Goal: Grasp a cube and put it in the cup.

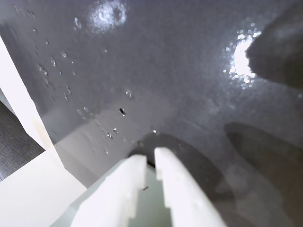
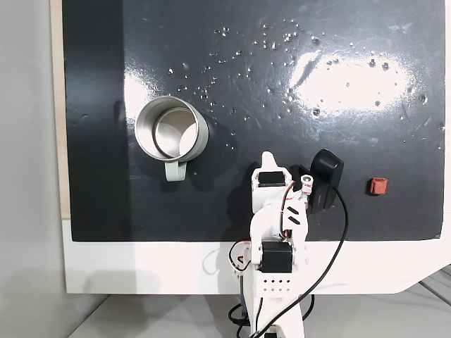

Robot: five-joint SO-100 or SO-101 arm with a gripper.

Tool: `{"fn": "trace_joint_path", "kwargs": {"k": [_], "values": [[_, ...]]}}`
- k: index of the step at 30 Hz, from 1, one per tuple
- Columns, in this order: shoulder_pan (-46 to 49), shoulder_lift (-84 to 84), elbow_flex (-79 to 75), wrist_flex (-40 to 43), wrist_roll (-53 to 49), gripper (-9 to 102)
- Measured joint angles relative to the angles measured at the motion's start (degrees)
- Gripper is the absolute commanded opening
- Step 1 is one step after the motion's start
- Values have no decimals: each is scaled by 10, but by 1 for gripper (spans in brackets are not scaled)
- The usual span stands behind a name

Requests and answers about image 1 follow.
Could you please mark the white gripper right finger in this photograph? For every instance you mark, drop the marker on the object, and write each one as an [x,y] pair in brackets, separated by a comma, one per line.
[184,196]

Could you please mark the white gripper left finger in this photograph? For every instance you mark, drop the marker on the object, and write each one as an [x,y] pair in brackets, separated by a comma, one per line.
[111,201]

